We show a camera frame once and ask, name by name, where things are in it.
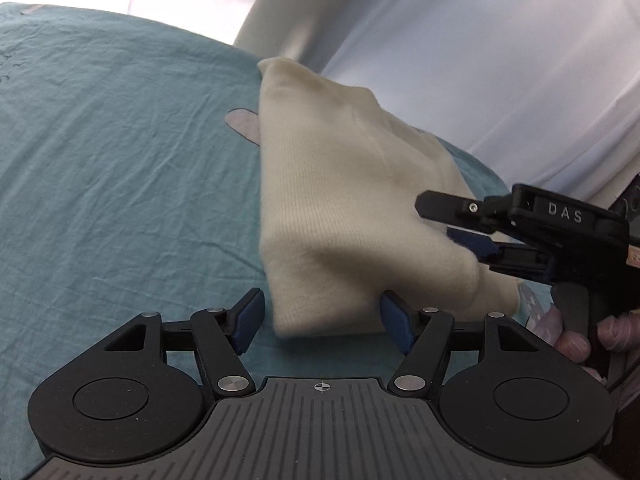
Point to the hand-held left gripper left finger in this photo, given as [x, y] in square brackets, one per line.
[247, 322]

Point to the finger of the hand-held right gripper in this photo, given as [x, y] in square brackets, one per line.
[445, 205]
[467, 241]

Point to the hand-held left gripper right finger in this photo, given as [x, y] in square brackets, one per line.
[397, 322]

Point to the cream knit sweater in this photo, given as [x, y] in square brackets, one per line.
[340, 200]

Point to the person's right hand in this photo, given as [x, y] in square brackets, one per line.
[620, 332]

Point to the teal printed bed sheet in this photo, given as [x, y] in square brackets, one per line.
[125, 185]

